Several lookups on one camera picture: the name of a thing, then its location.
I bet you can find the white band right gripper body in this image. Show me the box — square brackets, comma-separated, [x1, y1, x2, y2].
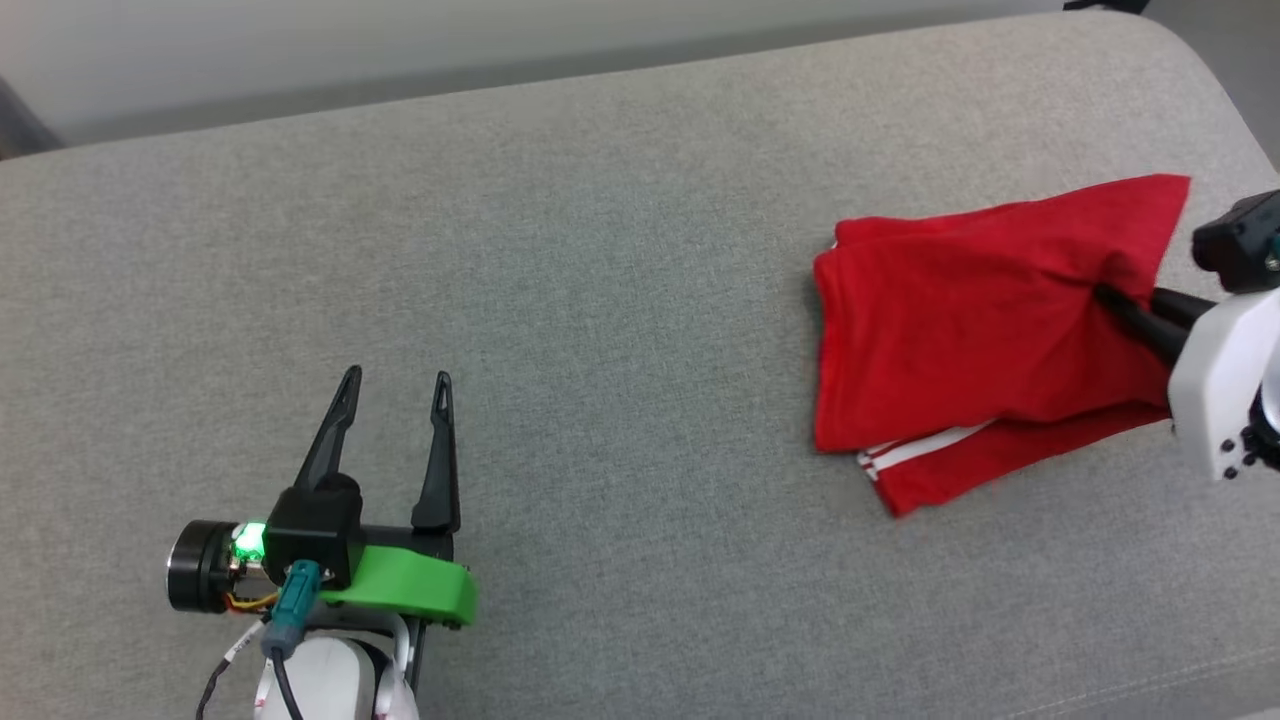
[1168, 288, 1280, 483]

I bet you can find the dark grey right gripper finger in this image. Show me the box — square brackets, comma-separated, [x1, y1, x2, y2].
[1150, 288, 1220, 330]
[1095, 284, 1192, 368]

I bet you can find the green band left gripper body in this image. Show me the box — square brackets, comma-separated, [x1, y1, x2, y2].
[166, 520, 479, 693]

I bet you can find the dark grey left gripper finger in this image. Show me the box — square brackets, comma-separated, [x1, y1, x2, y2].
[411, 371, 462, 534]
[295, 366, 363, 492]

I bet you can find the red and white garment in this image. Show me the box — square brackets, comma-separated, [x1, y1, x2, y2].
[812, 174, 1193, 519]

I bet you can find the grey fabric sofa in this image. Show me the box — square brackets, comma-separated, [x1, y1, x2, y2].
[0, 10, 1280, 720]

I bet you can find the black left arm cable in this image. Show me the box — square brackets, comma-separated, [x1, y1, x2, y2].
[195, 560, 324, 720]

